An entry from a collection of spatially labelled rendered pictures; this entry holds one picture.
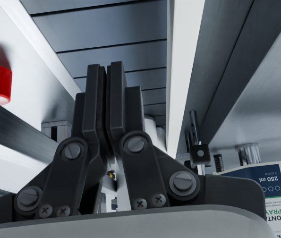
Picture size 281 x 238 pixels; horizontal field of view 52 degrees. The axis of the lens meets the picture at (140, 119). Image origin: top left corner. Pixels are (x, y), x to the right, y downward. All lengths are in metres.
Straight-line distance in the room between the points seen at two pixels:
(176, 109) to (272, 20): 0.09
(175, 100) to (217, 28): 0.11
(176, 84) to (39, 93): 0.24
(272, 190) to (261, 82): 0.31
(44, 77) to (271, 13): 0.24
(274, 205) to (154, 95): 0.35
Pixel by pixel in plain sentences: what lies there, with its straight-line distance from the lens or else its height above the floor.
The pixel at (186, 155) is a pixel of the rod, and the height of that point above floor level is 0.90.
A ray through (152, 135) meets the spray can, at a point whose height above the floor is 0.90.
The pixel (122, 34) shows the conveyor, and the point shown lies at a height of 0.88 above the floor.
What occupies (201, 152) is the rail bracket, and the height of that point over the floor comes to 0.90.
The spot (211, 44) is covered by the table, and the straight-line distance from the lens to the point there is 0.31.
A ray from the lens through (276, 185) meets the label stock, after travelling 0.57.
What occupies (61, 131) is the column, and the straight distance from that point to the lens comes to 0.48.
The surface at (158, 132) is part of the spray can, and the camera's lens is 0.37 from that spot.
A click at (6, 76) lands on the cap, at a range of 0.33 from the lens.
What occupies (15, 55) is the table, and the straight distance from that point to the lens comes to 0.31.
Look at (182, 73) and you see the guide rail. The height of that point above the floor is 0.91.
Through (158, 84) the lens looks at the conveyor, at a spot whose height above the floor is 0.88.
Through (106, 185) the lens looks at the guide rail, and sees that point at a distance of 0.27.
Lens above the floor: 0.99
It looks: 18 degrees down
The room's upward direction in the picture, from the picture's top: 175 degrees clockwise
